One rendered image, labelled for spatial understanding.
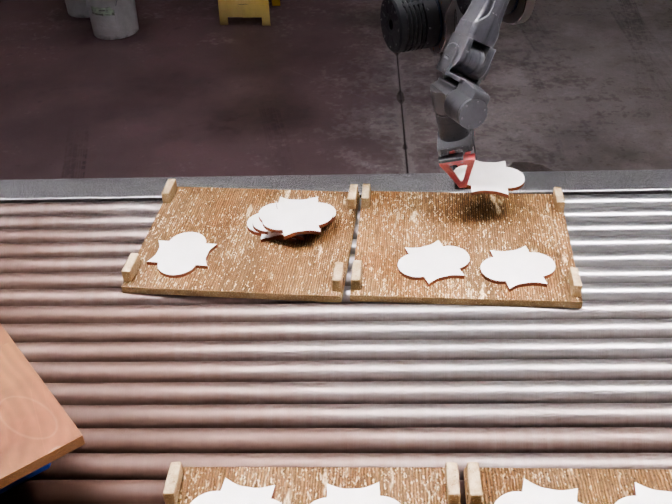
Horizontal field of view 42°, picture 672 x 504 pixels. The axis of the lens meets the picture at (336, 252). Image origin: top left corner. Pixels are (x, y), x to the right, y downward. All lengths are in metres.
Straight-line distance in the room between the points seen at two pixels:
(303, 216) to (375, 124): 2.41
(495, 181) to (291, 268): 0.43
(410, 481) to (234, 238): 0.68
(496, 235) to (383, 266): 0.24
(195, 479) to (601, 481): 0.57
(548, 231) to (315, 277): 0.47
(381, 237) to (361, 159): 2.12
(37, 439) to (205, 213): 0.72
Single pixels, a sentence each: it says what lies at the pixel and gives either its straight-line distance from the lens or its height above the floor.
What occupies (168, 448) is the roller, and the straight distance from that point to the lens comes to 1.40.
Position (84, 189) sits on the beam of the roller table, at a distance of 2.03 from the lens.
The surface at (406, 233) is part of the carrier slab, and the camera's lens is 1.73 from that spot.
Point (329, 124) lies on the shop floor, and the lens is 4.11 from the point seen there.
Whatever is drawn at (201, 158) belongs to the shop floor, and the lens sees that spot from 3.93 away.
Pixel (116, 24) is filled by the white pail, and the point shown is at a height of 0.09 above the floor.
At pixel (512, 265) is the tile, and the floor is 0.94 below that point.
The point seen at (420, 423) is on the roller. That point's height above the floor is 0.91.
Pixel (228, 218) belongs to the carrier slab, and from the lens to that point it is 1.81.
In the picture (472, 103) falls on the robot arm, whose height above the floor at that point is 1.23.
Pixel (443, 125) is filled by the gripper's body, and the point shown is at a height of 1.15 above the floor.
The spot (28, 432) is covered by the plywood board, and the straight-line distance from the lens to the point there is 1.30.
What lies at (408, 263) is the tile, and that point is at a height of 0.94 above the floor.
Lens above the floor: 1.93
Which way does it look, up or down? 36 degrees down
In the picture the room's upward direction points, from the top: 3 degrees counter-clockwise
